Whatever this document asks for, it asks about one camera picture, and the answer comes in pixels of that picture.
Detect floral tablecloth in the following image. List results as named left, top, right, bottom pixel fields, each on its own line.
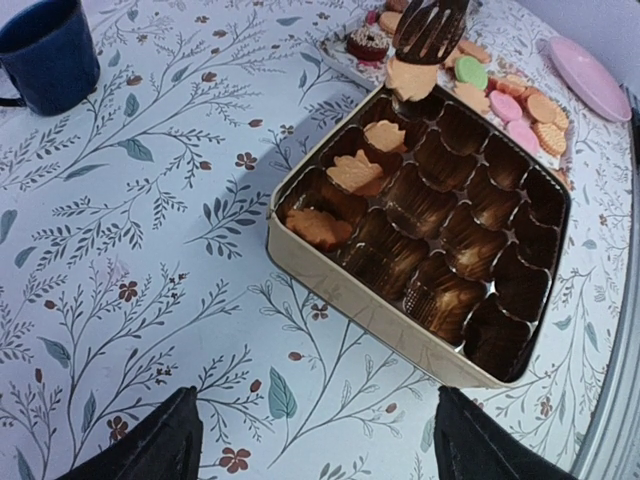
left=0, top=0, right=640, bottom=480

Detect metal serving tongs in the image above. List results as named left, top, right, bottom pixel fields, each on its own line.
left=392, top=0, right=469, bottom=65

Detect pink macaron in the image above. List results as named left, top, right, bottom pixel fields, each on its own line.
left=488, top=90, right=522, bottom=123

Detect chocolate sprinkle donut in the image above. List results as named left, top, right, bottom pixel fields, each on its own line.
left=346, top=26, right=389, bottom=62

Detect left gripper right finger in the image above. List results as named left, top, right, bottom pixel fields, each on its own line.
left=434, top=387, right=573, bottom=480

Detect dark blue mug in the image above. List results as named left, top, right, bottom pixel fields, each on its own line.
left=1, top=0, right=101, bottom=116

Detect pink plate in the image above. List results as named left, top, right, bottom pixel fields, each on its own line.
left=548, top=36, right=632, bottom=122

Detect flower cookie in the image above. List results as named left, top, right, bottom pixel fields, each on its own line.
left=385, top=56, right=439, bottom=102
left=363, top=120, right=407, bottom=153
left=327, top=149, right=384, bottom=197
left=286, top=208, right=352, bottom=252

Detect gold cookie tin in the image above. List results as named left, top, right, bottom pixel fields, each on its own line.
left=267, top=87, right=571, bottom=388

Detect green macaron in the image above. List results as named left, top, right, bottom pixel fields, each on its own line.
left=454, top=55, right=489, bottom=90

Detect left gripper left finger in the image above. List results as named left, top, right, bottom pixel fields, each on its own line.
left=62, top=387, right=203, bottom=480

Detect floral cookie tray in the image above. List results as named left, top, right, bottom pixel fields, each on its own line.
left=320, top=10, right=574, bottom=190

